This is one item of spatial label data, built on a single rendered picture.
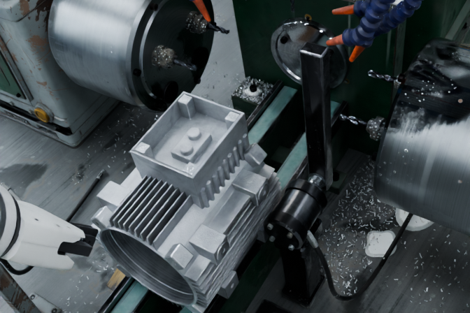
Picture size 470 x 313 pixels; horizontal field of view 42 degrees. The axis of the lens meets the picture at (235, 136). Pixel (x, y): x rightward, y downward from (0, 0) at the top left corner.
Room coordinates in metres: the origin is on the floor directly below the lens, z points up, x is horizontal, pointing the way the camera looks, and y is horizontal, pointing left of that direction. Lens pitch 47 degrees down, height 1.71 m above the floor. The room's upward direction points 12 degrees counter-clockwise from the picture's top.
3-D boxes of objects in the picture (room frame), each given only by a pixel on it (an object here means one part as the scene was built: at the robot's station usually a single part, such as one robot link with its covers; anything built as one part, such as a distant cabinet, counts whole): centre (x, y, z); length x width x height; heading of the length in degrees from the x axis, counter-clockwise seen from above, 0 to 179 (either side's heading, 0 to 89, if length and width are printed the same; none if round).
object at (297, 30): (0.79, -0.15, 1.02); 0.15 x 0.02 x 0.15; 49
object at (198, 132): (0.54, 0.06, 1.11); 0.12 x 0.11 x 0.07; 139
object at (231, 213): (0.51, 0.08, 1.02); 0.20 x 0.19 x 0.19; 139
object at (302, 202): (0.59, -0.21, 0.92); 0.45 x 0.13 x 0.24; 139
